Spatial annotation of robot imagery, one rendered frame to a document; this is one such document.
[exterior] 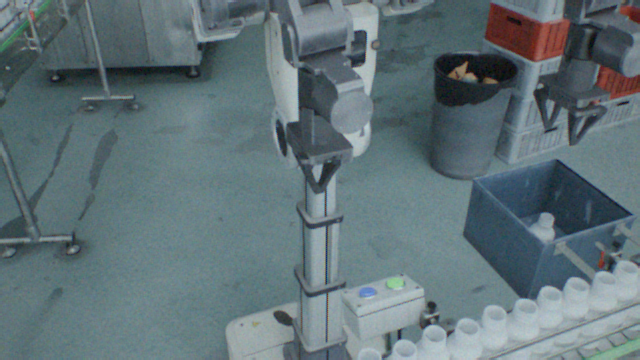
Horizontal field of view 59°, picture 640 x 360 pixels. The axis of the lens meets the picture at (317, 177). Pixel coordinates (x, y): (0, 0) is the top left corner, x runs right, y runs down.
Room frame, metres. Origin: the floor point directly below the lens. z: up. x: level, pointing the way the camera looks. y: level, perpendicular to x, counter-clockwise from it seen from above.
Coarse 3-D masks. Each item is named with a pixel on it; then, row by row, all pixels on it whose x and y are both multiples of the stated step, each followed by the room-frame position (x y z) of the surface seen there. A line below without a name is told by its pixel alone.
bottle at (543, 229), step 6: (540, 216) 1.25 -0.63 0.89; (546, 216) 1.25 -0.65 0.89; (552, 216) 1.24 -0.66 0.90; (540, 222) 1.23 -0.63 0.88; (546, 222) 1.22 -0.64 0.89; (552, 222) 1.23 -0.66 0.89; (534, 228) 1.24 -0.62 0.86; (540, 228) 1.23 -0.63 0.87; (546, 228) 1.22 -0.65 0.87; (540, 234) 1.22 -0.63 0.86; (546, 234) 1.22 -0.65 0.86; (552, 234) 1.22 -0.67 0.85; (546, 240) 1.21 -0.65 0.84
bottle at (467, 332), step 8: (464, 320) 0.64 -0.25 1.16; (472, 320) 0.64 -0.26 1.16; (456, 328) 0.63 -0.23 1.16; (464, 328) 0.64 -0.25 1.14; (472, 328) 0.63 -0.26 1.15; (448, 336) 0.64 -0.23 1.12; (456, 336) 0.62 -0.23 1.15; (464, 336) 0.61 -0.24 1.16; (472, 336) 0.61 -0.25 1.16; (448, 344) 0.62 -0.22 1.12; (456, 344) 0.62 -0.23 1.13; (464, 344) 0.61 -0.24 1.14; (472, 344) 0.61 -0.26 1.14; (480, 344) 0.62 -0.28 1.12; (456, 352) 0.61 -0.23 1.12; (464, 352) 0.60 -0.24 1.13; (472, 352) 0.60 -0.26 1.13; (480, 352) 0.61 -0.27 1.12
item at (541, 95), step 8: (544, 88) 0.90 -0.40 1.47; (536, 96) 0.88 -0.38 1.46; (544, 96) 0.88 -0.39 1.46; (536, 104) 0.89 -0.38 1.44; (544, 104) 0.88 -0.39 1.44; (544, 112) 0.88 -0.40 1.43; (552, 112) 0.89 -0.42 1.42; (544, 120) 0.88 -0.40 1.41; (552, 120) 0.88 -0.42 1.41; (544, 128) 0.88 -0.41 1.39
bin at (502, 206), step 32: (544, 160) 1.45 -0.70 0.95; (480, 192) 1.32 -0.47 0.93; (512, 192) 1.41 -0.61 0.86; (544, 192) 1.46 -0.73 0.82; (576, 192) 1.37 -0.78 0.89; (480, 224) 1.29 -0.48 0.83; (512, 224) 1.18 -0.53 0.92; (576, 224) 1.34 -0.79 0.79; (608, 224) 1.15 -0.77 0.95; (512, 256) 1.15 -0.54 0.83; (544, 256) 1.08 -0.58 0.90; (576, 256) 1.05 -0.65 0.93; (512, 288) 1.13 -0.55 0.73
